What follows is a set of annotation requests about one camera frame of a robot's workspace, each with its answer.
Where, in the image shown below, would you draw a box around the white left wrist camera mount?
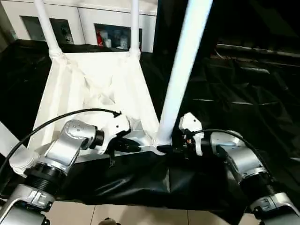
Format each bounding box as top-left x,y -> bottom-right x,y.
96,112 -> 132,153

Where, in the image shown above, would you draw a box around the white plastic table top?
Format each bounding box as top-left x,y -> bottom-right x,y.
9,49 -> 172,176

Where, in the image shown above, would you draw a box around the black mat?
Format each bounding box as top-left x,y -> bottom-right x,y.
0,40 -> 300,221

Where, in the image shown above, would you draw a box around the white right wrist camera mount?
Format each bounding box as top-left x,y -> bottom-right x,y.
179,112 -> 204,155

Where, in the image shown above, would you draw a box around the black case with yellow label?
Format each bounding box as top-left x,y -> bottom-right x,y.
155,0 -> 300,52

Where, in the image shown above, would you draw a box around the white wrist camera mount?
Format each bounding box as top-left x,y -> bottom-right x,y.
96,112 -> 132,153
179,112 -> 204,155

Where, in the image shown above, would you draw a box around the white cabinet with glass doors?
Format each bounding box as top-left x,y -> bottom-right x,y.
0,0 -> 158,52

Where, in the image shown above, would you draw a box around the long black bar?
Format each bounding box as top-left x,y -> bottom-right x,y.
216,44 -> 300,57

